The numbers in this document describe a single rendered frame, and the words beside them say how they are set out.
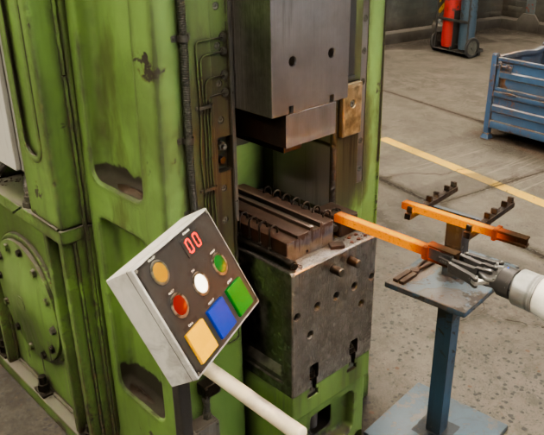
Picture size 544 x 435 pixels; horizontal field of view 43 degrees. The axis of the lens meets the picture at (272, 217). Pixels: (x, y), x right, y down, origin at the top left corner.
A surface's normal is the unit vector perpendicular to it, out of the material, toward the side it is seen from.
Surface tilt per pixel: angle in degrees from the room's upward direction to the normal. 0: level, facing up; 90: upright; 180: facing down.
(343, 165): 90
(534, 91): 89
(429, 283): 0
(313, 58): 90
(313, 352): 90
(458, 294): 0
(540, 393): 0
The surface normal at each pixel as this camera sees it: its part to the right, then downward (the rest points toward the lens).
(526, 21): -0.85, 0.23
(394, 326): -0.01, -0.91
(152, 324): -0.37, 0.40
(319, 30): 0.69, 0.30
